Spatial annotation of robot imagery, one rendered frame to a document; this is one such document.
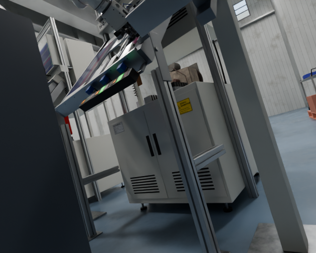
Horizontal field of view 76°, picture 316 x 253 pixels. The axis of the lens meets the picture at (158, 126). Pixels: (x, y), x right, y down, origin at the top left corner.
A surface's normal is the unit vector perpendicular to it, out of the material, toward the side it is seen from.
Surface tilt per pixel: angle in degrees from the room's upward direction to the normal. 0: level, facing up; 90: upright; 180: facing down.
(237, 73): 90
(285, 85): 90
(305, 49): 90
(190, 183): 90
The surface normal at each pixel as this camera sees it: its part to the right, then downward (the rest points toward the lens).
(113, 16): -0.09, 0.87
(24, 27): 0.83, -0.27
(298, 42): -0.48, 0.08
